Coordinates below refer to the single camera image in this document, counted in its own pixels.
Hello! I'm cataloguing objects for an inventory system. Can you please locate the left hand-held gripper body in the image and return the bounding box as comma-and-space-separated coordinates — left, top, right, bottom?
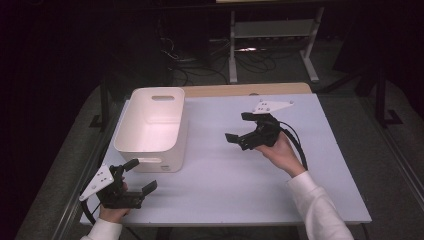
78, 163, 144, 210

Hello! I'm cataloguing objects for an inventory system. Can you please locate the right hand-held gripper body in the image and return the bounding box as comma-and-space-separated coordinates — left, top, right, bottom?
239, 99, 295, 151

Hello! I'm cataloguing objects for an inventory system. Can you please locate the white plastic storage bin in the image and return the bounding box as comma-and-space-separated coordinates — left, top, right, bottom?
113, 87, 189, 174

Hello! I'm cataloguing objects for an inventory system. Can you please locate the person's left hand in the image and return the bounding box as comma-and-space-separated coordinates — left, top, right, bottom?
98, 206, 132, 224

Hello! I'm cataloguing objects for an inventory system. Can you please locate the person's right hand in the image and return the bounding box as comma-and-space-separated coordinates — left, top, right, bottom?
254, 131, 308, 178

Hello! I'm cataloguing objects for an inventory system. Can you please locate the wooden table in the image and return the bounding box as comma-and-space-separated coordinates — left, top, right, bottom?
181, 82, 313, 99

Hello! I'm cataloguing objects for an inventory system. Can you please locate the black metal stand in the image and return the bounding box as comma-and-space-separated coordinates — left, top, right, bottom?
89, 75, 112, 132
373, 65, 405, 128

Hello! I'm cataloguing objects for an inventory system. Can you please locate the white metal rack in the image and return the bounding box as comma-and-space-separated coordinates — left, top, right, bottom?
228, 6, 326, 84

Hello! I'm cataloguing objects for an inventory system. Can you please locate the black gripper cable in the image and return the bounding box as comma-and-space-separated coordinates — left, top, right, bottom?
79, 199, 102, 228
278, 120, 309, 171

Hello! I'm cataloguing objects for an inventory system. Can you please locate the tangle of floor cables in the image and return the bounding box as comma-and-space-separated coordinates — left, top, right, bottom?
159, 35, 278, 87

